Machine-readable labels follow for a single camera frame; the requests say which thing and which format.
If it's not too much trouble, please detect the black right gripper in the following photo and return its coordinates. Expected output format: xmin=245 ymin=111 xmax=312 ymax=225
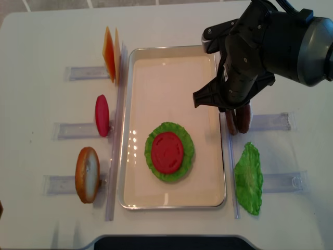
xmin=193 ymin=1 xmax=275 ymax=112

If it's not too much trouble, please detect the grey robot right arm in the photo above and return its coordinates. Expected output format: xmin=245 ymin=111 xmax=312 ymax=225
xmin=193 ymin=1 xmax=332 ymax=112

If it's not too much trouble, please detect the front brown meat patty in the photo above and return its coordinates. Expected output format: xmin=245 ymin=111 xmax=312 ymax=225
xmin=225 ymin=110 xmax=238 ymax=135

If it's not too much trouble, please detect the brown meat patty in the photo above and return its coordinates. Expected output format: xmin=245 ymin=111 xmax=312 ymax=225
xmin=225 ymin=110 xmax=238 ymax=135
xmin=235 ymin=102 xmax=252 ymax=133

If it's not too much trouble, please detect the rear brown meat patty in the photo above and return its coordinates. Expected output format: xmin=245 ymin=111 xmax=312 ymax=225
xmin=235 ymin=102 xmax=252 ymax=133

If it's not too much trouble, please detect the green lettuce leaf on tray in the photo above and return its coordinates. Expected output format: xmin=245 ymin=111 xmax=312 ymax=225
xmin=144 ymin=122 xmax=195 ymax=183

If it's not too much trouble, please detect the red tomato slice on tray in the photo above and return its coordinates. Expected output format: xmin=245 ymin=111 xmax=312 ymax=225
xmin=151 ymin=132 xmax=184 ymax=174

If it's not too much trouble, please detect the standing green lettuce leaf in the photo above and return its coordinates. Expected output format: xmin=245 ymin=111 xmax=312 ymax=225
xmin=234 ymin=142 xmax=264 ymax=216

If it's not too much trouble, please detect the pale yellow cheese slice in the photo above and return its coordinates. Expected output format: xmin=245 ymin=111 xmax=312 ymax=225
xmin=114 ymin=28 xmax=121 ymax=85

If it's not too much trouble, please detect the standing red tomato slice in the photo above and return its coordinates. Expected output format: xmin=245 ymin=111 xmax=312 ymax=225
xmin=95 ymin=95 xmax=110 ymax=137

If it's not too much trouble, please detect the orange cheese slice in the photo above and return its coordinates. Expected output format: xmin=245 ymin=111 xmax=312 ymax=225
xmin=103 ymin=27 xmax=116 ymax=82

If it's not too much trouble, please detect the clear lettuce holder track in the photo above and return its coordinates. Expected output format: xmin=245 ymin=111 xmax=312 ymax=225
xmin=263 ymin=171 xmax=309 ymax=193

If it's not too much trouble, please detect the clear cheese holder track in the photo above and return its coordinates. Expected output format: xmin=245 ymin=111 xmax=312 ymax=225
xmin=64 ymin=66 xmax=110 ymax=81

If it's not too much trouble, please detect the clear tomato holder track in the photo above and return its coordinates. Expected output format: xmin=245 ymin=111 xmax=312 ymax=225
xmin=52 ymin=123 xmax=101 ymax=141

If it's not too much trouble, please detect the cream metal tray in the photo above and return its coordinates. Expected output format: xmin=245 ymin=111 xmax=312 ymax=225
xmin=117 ymin=46 xmax=226 ymax=210

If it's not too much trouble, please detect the clear patty holder track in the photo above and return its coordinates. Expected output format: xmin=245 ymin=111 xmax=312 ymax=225
xmin=249 ymin=112 xmax=297 ymax=132

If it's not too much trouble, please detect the standing bun slice left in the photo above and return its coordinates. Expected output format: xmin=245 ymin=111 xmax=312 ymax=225
xmin=75 ymin=147 xmax=100 ymax=204

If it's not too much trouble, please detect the clear bun holder track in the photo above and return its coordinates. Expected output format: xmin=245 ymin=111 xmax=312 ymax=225
xmin=42 ymin=173 xmax=108 ymax=195

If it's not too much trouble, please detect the clear right rail strip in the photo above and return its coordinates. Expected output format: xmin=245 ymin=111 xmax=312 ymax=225
xmin=220 ymin=113 xmax=241 ymax=219

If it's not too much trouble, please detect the clear rail strip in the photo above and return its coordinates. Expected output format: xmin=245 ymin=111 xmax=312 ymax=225
xmin=220 ymin=113 xmax=241 ymax=219
xmin=105 ymin=42 xmax=128 ymax=221

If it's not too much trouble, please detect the clear left rail strip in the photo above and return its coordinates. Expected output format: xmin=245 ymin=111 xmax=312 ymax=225
xmin=105 ymin=42 xmax=128 ymax=221

